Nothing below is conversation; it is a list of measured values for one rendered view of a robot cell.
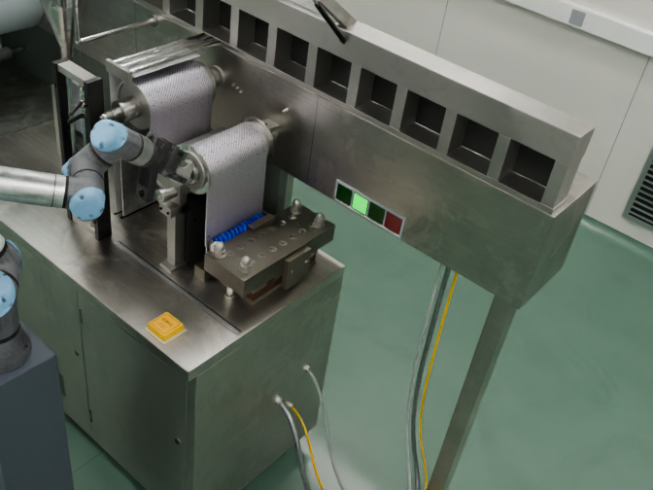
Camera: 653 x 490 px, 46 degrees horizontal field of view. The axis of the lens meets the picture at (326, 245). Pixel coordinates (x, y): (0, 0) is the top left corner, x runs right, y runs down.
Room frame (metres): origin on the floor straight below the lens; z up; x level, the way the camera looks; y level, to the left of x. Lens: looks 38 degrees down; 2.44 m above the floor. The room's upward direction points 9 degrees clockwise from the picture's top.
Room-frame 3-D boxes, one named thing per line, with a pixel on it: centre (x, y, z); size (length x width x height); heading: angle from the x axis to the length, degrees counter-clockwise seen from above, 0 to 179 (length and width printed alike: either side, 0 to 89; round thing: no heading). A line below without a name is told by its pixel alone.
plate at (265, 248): (1.81, 0.16, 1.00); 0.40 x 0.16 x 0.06; 145
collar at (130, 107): (1.90, 0.62, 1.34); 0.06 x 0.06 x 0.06; 55
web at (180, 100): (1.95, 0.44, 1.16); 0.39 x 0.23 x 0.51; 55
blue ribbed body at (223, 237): (1.83, 0.26, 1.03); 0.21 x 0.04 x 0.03; 145
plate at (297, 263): (1.77, 0.08, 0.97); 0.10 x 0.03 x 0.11; 145
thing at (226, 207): (1.84, 0.28, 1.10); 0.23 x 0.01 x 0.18; 145
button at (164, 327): (1.49, 0.40, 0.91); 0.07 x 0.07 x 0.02; 55
